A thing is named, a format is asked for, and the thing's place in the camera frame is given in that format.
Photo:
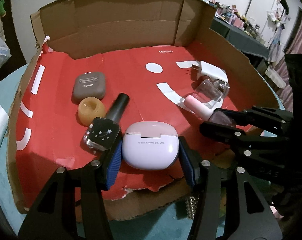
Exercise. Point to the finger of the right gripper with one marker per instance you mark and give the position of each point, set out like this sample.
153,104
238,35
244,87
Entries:
268,119
234,137

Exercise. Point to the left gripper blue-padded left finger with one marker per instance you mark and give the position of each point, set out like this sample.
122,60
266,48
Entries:
97,176

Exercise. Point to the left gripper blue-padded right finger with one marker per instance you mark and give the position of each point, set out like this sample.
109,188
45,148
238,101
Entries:
204,180

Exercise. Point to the black star nail polish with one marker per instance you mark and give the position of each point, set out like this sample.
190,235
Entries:
102,132

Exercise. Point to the clear plastic cup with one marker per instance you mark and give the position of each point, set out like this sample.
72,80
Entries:
211,96

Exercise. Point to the purple nail polish pink cap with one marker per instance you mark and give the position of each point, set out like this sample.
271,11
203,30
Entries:
207,114

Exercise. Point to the lilac earbuds case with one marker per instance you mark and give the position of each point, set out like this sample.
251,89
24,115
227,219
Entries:
150,145

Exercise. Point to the amber round sponge holder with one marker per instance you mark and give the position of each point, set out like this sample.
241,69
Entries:
90,108

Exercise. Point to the white charger adapter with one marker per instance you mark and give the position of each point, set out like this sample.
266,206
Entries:
201,69

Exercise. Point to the grey eye shadow case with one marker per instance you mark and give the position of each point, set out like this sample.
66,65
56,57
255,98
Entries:
92,84

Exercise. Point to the dark cluttered side table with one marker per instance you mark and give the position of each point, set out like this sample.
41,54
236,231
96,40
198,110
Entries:
238,38

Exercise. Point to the smartphone with lit screen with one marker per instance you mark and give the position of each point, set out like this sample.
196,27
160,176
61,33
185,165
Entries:
4,224

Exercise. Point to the white wardrobe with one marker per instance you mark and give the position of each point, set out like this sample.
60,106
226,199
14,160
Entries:
265,14

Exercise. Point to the red cardboard tray box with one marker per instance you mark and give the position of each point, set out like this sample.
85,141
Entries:
137,45

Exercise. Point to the teal table cloth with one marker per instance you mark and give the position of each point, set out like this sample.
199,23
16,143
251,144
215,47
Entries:
169,222

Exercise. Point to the green plush on door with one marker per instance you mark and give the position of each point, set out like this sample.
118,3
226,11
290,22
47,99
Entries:
2,10

